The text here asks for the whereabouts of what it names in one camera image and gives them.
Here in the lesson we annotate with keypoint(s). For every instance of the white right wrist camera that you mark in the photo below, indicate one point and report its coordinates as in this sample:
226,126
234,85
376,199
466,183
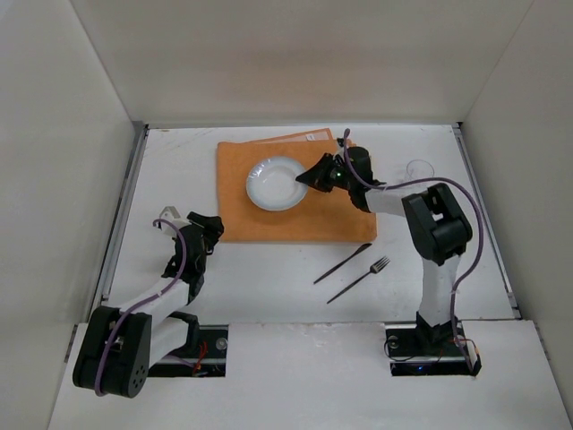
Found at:
344,145

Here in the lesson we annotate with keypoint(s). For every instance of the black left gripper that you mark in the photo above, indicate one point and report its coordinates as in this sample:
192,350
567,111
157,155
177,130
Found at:
202,234

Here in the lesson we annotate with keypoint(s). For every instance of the aluminium table rail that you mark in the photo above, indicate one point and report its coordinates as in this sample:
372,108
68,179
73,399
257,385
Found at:
491,238
115,239

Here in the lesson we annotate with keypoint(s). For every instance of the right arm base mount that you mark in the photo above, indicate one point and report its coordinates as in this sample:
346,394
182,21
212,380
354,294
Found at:
408,355

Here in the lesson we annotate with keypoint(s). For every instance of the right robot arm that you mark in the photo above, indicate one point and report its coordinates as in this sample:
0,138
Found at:
439,229

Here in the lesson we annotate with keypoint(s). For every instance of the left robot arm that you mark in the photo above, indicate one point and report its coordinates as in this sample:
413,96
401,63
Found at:
152,335

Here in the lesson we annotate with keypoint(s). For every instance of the black knife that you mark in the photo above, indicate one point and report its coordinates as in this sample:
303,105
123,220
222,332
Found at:
337,266

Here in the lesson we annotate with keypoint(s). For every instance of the left aluminium table rail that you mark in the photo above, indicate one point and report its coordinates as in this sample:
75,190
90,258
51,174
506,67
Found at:
115,239

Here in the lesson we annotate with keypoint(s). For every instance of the white paper plate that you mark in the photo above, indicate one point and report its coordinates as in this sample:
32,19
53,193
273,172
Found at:
271,184

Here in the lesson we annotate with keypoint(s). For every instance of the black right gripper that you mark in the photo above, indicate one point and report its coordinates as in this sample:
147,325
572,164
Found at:
327,173

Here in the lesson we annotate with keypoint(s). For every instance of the black fork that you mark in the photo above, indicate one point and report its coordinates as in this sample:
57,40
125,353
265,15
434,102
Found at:
375,268

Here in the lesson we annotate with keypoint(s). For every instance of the right aluminium table rail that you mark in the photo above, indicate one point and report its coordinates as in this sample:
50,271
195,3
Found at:
491,238

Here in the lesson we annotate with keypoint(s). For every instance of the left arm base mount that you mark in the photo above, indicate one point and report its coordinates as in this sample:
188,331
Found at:
207,360

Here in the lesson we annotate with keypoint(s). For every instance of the clear plastic cup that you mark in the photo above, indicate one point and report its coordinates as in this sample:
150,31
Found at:
419,169

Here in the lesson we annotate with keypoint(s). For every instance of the orange cloth placemat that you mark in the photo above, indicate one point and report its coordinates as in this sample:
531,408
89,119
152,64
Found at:
319,217

